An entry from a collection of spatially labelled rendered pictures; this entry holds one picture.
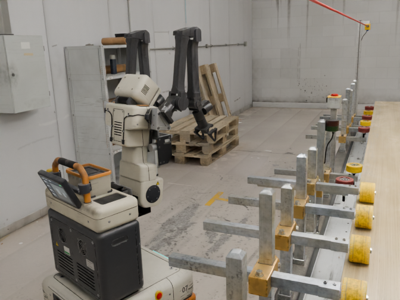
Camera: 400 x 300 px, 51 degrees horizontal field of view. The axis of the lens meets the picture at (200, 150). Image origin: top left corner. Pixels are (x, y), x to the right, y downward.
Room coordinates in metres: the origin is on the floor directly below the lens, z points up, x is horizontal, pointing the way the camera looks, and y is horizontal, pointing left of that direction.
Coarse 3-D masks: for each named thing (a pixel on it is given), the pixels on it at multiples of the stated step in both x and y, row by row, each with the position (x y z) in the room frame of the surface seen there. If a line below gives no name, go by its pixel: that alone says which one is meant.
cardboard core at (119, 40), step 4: (104, 40) 4.62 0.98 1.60; (108, 40) 4.60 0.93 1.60; (112, 40) 4.57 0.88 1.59; (116, 40) 4.56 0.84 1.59; (120, 40) 4.53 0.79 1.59; (124, 40) 4.51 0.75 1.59; (104, 44) 4.63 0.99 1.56; (108, 44) 4.61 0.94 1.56; (112, 44) 4.59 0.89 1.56; (116, 44) 4.58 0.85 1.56; (120, 44) 4.56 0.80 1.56; (124, 44) 4.54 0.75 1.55
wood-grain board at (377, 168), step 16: (384, 112) 3.55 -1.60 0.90; (384, 128) 2.93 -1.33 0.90; (368, 144) 2.49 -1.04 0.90; (384, 144) 2.47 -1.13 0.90; (368, 160) 2.14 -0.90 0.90; (384, 160) 2.13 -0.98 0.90; (368, 176) 1.88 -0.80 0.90; (384, 176) 1.87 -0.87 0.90; (384, 192) 1.66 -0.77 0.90; (384, 208) 1.49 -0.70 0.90; (352, 224) 1.36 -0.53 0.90; (384, 224) 1.35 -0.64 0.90; (384, 240) 1.23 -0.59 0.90; (384, 256) 1.13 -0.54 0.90; (352, 272) 1.05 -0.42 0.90; (368, 272) 1.05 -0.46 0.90; (384, 272) 1.04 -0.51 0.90; (368, 288) 0.97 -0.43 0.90; (384, 288) 0.97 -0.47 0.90
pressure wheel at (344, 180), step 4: (344, 176) 1.87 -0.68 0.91; (336, 180) 1.83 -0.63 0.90; (340, 180) 1.81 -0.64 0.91; (344, 180) 1.81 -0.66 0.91; (348, 180) 1.81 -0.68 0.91; (352, 180) 1.81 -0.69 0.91; (344, 184) 1.80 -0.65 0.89; (348, 184) 1.80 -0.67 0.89; (352, 184) 1.81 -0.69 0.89; (344, 196) 1.83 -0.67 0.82; (344, 200) 1.83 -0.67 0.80
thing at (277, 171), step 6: (276, 168) 2.21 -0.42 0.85; (282, 168) 2.21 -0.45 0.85; (288, 168) 2.21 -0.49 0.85; (282, 174) 2.19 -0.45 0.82; (288, 174) 2.18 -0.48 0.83; (294, 174) 2.16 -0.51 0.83; (330, 174) 2.09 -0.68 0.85; (336, 174) 2.07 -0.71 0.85; (342, 174) 2.07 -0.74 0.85; (348, 174) 2.06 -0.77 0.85; (354, 180) 2.04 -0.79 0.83
